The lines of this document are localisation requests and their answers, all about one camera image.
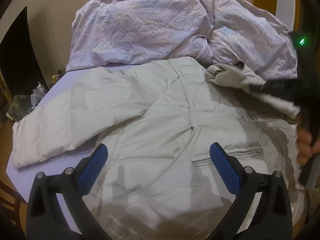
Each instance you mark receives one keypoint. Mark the lavender patterned quilt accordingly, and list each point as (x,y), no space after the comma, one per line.
(210,31)

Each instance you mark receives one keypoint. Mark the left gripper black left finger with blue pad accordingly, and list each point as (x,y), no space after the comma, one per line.
(56,209)

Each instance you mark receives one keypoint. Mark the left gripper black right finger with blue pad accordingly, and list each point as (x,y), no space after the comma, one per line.
(272,218)

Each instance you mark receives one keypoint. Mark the person's right hand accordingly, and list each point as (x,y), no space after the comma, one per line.
(304,139)

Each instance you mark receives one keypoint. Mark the cluttered side table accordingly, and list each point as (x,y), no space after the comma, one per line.
(21,91)

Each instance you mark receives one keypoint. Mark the cream puffer jacket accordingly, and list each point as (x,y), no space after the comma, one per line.
(158,121)

